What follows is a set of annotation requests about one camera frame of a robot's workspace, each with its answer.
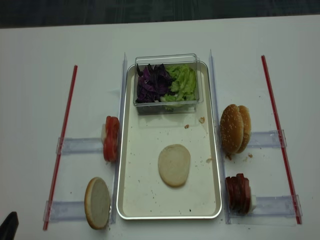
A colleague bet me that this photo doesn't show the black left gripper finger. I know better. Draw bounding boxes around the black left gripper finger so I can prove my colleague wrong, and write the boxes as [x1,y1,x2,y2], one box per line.
[0,211,19,240]

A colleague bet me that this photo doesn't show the green lettuce leaves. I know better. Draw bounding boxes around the green lettuce leaves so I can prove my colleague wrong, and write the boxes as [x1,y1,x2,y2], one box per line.
[160,64,197,102]

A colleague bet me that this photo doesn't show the tomato slice stack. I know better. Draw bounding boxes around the tomato slice stack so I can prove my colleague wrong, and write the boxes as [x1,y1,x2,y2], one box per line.
[103,116,120,162]

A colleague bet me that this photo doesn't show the white tomato pusher block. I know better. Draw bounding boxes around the white tomato pusher block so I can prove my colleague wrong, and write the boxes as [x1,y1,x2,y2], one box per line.
[100,123,107,144]

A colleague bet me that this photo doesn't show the meat patty slice stack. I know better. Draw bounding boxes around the meat patty slice stack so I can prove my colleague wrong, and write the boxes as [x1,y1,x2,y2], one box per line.
[225,173,252,215]

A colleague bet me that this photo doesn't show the left lower clear pusher track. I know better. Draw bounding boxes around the left lower clear pusher track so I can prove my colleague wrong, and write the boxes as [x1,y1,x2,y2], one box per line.
[43,201,86,222]

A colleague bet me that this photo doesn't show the clear pusher track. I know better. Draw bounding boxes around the clear pusher track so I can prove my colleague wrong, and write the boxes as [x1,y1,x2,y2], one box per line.
[43,201,86,222]
[247,130,287,148]
[56,137,103,155]
[249,195,303,218]

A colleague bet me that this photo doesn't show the upright bun half left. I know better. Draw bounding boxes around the upright bun half left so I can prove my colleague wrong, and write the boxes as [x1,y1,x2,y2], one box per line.
[84,177,111,230]

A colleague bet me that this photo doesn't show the left upper clear pusher track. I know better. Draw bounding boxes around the left upper clear pusher track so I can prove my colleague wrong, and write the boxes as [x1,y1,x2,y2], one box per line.
[56,137,103,155]

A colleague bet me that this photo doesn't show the left clear long divider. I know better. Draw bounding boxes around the left clear long divider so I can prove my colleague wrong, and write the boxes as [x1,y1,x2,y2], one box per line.
[109,53,128,224]

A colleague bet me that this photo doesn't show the metal baking tray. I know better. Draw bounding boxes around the metal baking tray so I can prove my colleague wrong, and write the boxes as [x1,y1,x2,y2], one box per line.
[116,62,222,220]

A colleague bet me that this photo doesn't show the bottom bun on tray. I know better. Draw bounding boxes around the bottom bun on tray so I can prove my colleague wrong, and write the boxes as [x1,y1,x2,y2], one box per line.
[158,144,191,188]

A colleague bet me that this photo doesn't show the purple cabbage pieces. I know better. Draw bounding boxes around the purple cabbage pieces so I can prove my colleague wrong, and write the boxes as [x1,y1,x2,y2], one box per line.
[135,64,173,104]

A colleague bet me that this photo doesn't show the clear plastic salad container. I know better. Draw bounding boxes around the clear plastic salad container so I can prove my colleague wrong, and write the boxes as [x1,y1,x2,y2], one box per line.
[133,53,203,115]

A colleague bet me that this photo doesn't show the sesame bun front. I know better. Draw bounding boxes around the sesame bun front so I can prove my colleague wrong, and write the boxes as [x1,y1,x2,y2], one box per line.
[220,104,244,155]

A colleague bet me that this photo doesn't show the sesame bun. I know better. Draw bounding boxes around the sesame bun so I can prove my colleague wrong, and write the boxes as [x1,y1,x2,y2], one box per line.
[236,105,251,154]
[220,104,244,155]

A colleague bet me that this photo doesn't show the white patty pusher block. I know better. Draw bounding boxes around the white patty pusher block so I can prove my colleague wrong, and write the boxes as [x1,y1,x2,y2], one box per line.
[249,195,257,213]

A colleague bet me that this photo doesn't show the sesame bun rear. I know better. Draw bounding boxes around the sesame bun rear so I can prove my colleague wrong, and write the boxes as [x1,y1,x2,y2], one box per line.
[236,105,251,154]

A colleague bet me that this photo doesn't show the right lower clear pusher track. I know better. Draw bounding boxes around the right lower clear pusher track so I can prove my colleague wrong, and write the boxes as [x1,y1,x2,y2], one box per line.
[249,195,303,218]

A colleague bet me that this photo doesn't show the right upper clear pusher track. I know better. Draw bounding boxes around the right upper clear pusher track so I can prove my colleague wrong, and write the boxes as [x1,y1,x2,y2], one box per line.
[247,130,287,148]

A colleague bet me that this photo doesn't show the left red rail strip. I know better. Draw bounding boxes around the left red rail strip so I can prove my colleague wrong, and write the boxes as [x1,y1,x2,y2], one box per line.
[42,65,78,231]

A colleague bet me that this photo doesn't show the red rail strip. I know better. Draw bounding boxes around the red rail strip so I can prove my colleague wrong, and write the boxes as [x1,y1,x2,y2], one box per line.
[261,55,302,225]
[42,65,78,231]

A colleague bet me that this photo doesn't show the right red rail strip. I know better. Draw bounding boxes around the right red rail strip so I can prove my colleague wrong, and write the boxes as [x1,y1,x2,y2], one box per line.
[261,55,302,225]

